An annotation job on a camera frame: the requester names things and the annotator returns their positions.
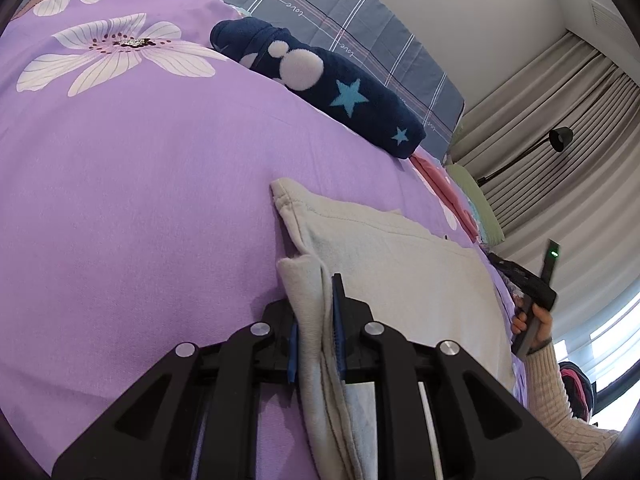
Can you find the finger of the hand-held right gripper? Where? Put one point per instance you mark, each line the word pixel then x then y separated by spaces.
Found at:
pixel 502 263

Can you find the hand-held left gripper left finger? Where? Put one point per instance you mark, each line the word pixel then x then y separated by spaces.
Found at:
pixel 294 355

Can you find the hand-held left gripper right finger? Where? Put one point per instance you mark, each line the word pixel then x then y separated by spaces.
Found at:
pixel 339 330

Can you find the beige small garment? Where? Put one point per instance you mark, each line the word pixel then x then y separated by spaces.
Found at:
pixel 400 280

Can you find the dark pink clothes pile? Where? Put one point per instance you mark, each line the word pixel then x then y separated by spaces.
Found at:
pixel 577 390

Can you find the green pillow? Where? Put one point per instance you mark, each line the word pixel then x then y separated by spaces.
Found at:
pixel 475 195

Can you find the beige curtain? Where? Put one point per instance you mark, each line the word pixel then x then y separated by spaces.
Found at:
pixel 575 200

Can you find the window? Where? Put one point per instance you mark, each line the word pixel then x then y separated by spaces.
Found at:
pixel 615 350

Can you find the pink folded garment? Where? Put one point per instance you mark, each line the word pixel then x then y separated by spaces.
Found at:
pixel 435 180

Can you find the black floor lamp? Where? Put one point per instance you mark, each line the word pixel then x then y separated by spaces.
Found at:
pixel 561 138

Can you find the purple floral bedsheet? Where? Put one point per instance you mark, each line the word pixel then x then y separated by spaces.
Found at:
pixel 150 185

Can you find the navy star print garment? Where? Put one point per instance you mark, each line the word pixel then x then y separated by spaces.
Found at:
pixel 320 95

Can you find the white wall vent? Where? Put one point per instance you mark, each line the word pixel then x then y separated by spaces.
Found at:
pixel 612 27

